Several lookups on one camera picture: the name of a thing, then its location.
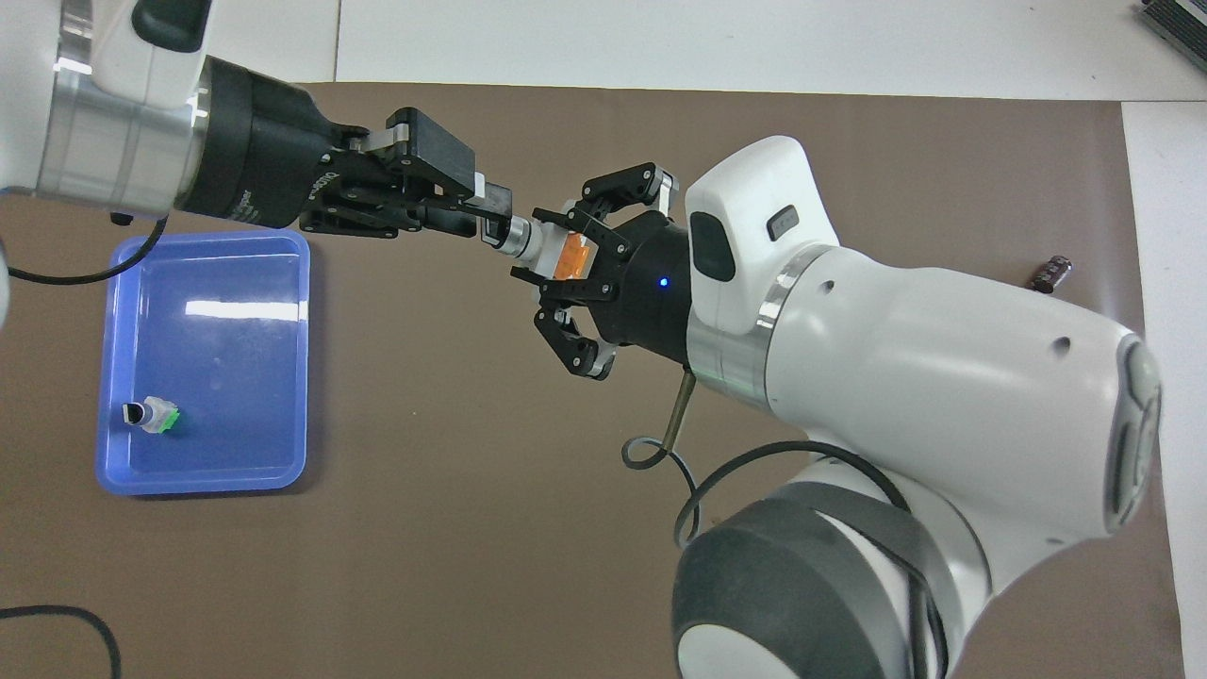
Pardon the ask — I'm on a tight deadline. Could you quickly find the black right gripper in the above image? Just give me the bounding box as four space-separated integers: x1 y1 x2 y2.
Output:
511 162 703 381

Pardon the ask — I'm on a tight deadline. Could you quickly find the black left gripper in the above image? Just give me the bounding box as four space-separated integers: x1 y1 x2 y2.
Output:
174 57 513 237

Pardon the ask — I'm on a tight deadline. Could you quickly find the orange-based switch with black knob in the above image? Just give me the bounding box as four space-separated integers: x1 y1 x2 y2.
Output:
481 215 600 284

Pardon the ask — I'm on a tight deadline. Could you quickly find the blue plastic tray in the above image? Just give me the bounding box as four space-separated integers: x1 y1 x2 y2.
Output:
94 230 312 497

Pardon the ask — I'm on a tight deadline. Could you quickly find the brown table mat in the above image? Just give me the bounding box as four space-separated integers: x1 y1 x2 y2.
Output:
0 82 1184 679

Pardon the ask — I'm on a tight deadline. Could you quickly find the small dark brown component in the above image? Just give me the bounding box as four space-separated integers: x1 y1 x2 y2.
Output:
1028 255 1074 293

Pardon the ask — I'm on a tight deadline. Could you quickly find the grey ribbed device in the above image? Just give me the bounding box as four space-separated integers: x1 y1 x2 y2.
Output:
1136 0 1207 75

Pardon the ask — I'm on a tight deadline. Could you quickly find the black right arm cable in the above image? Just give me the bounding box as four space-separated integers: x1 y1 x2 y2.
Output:
620 368 949 679

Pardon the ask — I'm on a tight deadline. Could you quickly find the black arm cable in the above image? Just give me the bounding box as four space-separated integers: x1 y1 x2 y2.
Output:
0 215 171 286
620 368 949 679

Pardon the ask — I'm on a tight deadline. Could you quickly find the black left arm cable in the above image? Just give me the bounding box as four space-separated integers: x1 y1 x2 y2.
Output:
0 215 171 286

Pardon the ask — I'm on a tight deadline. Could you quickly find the green-based rotary switch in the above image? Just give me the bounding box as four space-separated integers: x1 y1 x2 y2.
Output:
121 396 180 436

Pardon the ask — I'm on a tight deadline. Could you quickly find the thin black cable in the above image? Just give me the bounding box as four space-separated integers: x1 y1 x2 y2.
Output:
0 604 124 679

